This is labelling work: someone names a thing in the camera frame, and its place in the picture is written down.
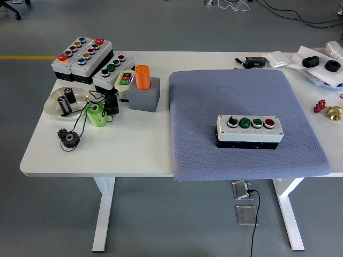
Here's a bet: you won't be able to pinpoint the green plastic cylinder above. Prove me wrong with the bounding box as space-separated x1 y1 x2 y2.
85 102 109 128

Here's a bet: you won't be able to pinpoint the four-button control box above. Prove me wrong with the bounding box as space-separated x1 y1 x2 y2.
92 52 136 95
215 114 285 150

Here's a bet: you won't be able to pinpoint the orange cylinder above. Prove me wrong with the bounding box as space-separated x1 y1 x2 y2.
134 64 152 90

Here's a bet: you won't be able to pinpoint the black module with green terminal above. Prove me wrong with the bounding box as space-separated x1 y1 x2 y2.
244 56 267 69

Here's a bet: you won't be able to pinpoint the five-button box with mushroom button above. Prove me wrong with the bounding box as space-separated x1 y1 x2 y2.
50 36 91 82
69 37 114 85

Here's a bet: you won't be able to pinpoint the dark brown capacitor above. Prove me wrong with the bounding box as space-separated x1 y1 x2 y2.
56 95 73 114
63 87 77 104

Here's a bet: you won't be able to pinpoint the black rubber ring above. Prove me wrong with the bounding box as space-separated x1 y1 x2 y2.
302 56 321 69
324 60 342 73

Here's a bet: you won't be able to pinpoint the cream red-green switch box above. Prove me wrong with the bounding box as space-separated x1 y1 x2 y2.
114 69 135 102

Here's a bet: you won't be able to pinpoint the white table leg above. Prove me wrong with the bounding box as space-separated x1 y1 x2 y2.
92 177 116 253
272 177 305 252

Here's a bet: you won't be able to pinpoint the small black box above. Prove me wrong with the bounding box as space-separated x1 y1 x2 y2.
103 94 120 116

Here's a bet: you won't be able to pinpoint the grey block with hole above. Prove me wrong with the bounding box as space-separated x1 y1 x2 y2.
128 77 161 113

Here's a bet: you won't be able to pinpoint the black floor cables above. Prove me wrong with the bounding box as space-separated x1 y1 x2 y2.
257 0 343 29

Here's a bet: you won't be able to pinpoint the brass valve with red handle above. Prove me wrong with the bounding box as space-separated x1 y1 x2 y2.
314 99 343 120

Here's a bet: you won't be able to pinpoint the grey-blue textured mat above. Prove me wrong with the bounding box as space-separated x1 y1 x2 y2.
168 70 332 183

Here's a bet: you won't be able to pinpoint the black pen-shaped tool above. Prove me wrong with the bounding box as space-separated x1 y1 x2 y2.
234 57 251 70

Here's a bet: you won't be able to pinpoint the clear bubble wrap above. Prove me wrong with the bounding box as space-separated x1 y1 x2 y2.
325 41 343 61

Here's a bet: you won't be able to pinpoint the white floor cable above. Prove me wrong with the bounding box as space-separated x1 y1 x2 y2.
217 0 253 13

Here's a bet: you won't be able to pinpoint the large dark metal gear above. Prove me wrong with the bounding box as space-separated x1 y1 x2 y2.
60 131 81 149

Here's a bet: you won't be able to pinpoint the thin black wire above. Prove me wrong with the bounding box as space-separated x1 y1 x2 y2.
59 90 115 153

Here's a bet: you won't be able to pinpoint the white foam wrapping sheet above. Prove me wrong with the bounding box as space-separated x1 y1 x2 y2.
288 46 343 89

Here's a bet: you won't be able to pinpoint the open metal floor socket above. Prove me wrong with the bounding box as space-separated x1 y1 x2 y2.
231 180 255 200

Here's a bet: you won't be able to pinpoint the black floor power cable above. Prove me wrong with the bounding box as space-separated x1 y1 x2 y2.
248 189 262 257

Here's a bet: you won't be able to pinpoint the black office chair base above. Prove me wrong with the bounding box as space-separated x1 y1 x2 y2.
0 0 32 21

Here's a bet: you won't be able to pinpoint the closed metal floor plate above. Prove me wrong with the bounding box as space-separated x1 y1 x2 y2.
235 205 260 227

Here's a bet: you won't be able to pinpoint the clear shallow dish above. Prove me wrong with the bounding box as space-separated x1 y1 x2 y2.
43 86 93 122

